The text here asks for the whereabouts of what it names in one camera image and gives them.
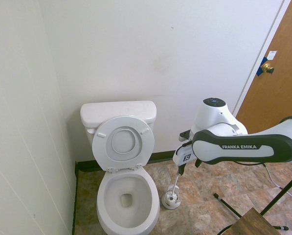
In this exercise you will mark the white toilet seat with lid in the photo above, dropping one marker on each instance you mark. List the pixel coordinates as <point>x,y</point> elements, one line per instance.
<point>123,142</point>

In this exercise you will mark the blue tape strip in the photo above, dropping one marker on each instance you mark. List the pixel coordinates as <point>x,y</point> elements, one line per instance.
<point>261,69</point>

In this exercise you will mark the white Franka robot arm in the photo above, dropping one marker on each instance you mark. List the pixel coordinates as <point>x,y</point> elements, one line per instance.
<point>238,147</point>

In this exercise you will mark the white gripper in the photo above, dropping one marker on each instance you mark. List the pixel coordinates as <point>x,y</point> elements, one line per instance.
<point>182,154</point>

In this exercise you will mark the brown wooden door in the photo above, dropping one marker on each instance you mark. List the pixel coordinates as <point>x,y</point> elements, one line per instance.
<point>277,93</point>

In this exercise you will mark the brass door knob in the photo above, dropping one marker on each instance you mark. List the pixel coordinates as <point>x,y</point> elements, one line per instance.
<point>266,67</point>

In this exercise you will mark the white toilet tank lid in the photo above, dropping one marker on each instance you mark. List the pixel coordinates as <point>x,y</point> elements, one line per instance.
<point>116,110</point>

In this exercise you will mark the white paper label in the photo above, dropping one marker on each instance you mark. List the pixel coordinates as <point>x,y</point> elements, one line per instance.
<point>271,54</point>

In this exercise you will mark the white toilet tank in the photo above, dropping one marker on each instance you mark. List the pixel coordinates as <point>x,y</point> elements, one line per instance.
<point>89,137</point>

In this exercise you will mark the white toilet brush holder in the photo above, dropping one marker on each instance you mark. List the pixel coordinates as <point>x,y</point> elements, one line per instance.
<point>169,205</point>

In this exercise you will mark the black camera tripod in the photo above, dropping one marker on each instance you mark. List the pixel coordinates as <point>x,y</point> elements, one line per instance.
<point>280,194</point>

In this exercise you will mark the white door frame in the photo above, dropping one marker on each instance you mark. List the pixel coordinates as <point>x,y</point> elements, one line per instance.
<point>260,66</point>

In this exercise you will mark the white toilet brush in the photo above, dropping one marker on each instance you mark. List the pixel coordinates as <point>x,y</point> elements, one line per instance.
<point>175,182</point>

